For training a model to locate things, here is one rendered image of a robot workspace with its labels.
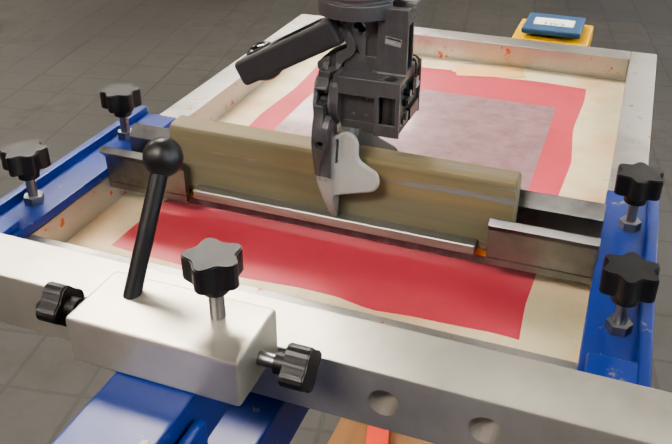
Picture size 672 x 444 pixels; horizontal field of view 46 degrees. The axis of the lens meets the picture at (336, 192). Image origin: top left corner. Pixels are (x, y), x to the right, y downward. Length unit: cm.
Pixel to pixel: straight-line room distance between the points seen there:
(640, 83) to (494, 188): 50
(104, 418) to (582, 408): 29
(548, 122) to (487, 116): 8
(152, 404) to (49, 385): 165
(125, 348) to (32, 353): 175
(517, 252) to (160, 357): 36
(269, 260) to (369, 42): 24
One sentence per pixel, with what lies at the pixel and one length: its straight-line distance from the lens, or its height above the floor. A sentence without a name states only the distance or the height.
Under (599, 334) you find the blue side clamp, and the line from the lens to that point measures 65.
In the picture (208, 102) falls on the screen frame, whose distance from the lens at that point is 106.
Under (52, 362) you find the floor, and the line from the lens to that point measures 223.
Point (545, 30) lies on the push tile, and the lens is 144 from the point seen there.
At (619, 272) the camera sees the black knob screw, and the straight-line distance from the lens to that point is 62.
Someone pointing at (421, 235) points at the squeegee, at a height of 100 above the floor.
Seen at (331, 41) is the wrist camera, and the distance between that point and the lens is 70.
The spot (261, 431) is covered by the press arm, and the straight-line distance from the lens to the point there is 66.
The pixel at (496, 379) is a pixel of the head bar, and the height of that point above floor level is 104.
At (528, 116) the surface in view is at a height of 96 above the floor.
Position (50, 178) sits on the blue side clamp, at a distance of 88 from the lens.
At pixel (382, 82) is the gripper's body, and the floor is 115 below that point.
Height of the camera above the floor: 140
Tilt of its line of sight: 29 degrees down
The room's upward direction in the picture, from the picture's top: straight up
